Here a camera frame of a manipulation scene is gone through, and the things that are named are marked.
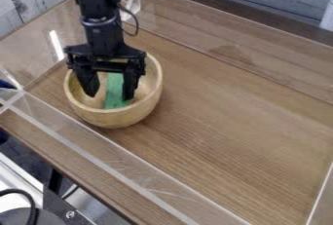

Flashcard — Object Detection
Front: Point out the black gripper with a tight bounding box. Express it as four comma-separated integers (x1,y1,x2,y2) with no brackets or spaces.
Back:
65,17,146,100

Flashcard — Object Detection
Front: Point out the green rectangular block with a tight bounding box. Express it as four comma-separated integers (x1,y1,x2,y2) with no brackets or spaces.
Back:
105,73,129,109

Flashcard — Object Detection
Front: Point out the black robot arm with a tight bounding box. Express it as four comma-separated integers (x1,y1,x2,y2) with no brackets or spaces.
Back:
65,0,148,100

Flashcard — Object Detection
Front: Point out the brown wooden bowl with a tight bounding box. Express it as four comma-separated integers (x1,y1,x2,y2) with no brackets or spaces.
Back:
65,54,165,129

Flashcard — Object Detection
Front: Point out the blue object at left edge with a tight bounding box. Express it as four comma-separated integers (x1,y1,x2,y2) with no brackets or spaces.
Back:
0,79,17,89

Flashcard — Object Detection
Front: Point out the black table leg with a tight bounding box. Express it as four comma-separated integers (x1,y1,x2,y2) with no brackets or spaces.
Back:
49,169,65,195

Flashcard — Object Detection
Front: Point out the clear acrylic corner bracket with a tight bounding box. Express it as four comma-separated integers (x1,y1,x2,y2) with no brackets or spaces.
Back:
121,0,142,21

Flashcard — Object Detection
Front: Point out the black metal bracket with screw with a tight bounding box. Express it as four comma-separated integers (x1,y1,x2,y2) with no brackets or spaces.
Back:
42,188,97,225

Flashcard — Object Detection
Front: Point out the clear acrylic tray wall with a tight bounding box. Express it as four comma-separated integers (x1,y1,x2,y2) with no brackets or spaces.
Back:
0,0,333,225

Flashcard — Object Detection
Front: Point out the black cable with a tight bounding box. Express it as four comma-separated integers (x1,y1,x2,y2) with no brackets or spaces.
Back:
0,188,41,225

